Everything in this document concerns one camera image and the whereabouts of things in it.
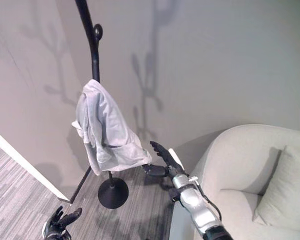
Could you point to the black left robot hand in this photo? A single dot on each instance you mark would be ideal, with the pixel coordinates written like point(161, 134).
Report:
point(61, 221)

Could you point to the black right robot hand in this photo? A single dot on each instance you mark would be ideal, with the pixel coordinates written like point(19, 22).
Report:
point(162, 160)

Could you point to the light grey garment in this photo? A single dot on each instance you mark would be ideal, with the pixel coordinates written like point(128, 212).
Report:
point(110, 120)

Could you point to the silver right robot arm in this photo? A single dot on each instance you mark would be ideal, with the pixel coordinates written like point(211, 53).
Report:
point(197, 200)

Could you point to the beige fabric sofa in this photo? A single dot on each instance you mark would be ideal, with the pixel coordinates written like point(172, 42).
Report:
point(242, 185)

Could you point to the black metal clothes rack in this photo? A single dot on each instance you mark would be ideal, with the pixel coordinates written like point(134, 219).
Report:
point(95, 53)

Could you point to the beige sofa cushion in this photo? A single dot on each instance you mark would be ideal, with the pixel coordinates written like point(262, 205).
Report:
point(285, 190)

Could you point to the white baseboard trim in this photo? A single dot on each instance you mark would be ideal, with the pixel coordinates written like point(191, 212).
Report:
point(27, 165)

